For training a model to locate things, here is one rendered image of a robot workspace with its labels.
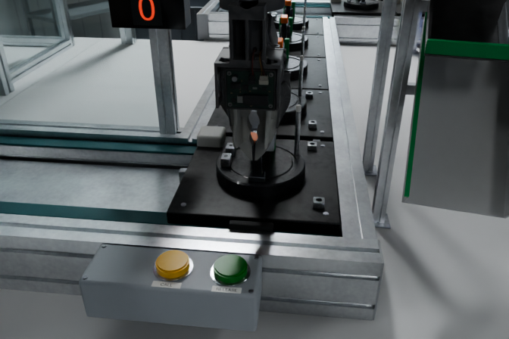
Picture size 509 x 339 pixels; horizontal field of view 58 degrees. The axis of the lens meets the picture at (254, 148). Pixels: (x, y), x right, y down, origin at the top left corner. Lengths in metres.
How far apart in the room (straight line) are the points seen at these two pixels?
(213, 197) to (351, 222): 0.20
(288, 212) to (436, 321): 0.24
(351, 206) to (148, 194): 0.34
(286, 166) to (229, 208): 0.12
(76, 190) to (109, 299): 0.29
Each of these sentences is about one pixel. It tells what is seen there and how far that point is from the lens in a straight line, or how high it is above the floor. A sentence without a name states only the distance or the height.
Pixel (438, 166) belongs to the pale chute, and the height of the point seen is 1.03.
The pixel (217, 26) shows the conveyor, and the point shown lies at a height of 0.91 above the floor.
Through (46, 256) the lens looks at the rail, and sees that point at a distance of 0.69.
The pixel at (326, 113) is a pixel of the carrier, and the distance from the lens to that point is 0.95.
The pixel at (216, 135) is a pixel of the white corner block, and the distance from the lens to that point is 0.80.
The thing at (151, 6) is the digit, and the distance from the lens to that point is 0.77.
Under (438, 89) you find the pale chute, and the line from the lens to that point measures 0.72.
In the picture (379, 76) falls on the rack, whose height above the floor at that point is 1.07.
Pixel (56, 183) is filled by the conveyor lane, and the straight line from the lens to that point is 0.87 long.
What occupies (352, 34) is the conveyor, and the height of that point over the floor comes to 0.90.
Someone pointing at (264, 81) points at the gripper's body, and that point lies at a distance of 0.49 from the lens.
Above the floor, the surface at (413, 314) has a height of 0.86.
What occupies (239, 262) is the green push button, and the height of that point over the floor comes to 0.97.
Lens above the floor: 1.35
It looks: 28 degrees down
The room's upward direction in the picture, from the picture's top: straight up
